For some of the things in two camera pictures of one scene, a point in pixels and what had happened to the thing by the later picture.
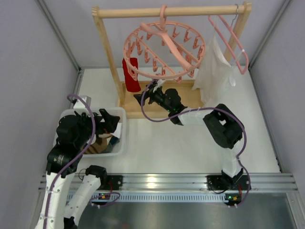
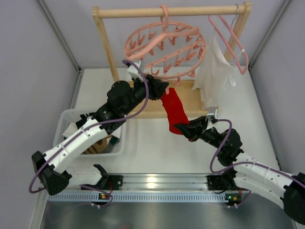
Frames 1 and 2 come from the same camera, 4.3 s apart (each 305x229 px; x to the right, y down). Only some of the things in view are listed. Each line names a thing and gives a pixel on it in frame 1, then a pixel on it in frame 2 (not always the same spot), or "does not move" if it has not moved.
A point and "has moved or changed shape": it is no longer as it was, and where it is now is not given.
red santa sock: x=132 y=85 has moved or changed shape
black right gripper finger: x=138 y=97 → x=190 y=132
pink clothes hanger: x=240 y=70 does not move
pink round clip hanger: x=163 y=48 does not move
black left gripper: x=102 y=122 → x=150 y=86
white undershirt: x=218 y=68 does not move
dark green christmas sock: x=114 y=141 does not move
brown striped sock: x=100 y=145 does not move
